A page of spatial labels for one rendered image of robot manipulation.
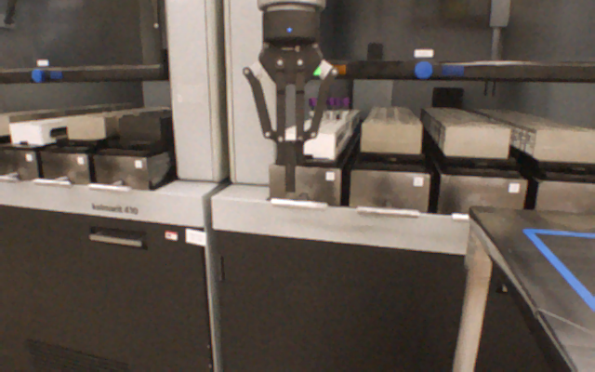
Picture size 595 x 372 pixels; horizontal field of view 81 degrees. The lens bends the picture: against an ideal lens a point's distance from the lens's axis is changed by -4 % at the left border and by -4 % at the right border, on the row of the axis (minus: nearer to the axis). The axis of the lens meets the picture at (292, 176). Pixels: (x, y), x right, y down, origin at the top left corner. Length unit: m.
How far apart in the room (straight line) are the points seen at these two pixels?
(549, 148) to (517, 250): 0.43
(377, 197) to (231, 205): 0.28
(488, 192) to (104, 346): 0.97
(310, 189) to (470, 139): 0.31
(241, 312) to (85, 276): 0.41
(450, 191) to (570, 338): 0.43
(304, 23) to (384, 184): 0.32
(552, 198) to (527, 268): 0.38
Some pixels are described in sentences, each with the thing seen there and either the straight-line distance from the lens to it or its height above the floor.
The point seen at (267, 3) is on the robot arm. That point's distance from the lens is 0.48.
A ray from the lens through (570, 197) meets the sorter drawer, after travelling 0.72.
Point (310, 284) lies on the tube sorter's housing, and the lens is 0.75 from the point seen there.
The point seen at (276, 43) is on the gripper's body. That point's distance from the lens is 0.50.
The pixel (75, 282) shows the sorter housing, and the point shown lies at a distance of 1.07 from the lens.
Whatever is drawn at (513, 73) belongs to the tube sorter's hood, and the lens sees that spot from 0.73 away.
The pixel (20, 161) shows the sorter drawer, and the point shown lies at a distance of 1.06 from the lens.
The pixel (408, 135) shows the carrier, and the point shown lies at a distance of 0.72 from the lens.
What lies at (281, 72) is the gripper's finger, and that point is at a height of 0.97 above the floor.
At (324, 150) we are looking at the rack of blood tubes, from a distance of 0.69.
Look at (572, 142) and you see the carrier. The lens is 0.78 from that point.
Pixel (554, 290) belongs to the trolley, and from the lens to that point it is 0.31.
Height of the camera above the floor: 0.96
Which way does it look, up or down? 14 degrees down
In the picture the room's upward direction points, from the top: straight up
